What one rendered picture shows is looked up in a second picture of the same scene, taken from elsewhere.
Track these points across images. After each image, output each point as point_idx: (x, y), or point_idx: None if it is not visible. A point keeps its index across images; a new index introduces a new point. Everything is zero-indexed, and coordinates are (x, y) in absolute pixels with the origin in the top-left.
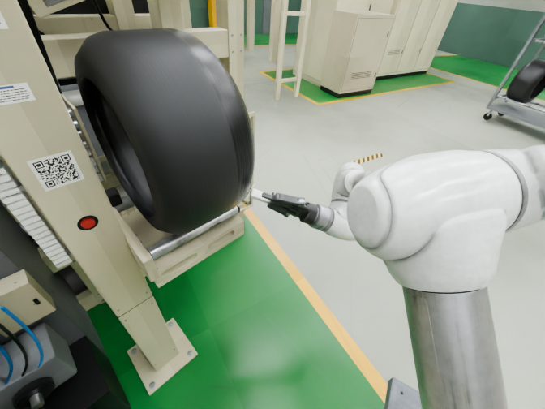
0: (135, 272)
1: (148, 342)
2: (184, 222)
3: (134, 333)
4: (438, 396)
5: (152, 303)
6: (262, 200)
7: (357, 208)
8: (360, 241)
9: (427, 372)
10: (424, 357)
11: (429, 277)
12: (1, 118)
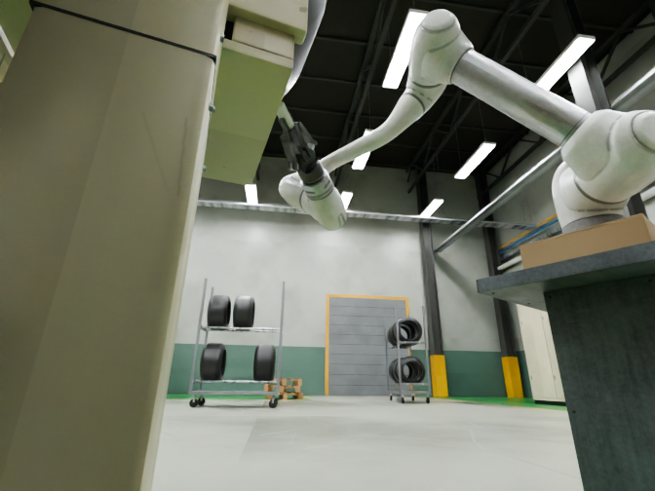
0: (225, 21)
1: (157, 429)
2: (318, 10)
3: (187, 236)
4: (509, 71)
5: (201, 175)
6: (289, 116)
7: (434, 18)
8: (446, 24)
9: (499, 68)
10: (493, 65)
11: (468, 40)
12: None
